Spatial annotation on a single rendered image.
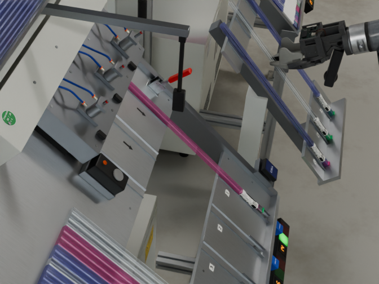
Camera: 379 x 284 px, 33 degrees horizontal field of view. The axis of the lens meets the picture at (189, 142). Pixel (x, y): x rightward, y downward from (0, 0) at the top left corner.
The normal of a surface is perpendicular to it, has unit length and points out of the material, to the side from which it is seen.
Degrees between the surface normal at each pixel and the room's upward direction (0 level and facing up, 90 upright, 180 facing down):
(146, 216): 0
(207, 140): 90
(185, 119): 90
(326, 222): 0
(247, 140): 90
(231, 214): 44
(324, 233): 0
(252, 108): 90
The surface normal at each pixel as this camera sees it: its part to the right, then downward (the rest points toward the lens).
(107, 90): 0.73, -0.40
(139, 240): 0.06, -0.73
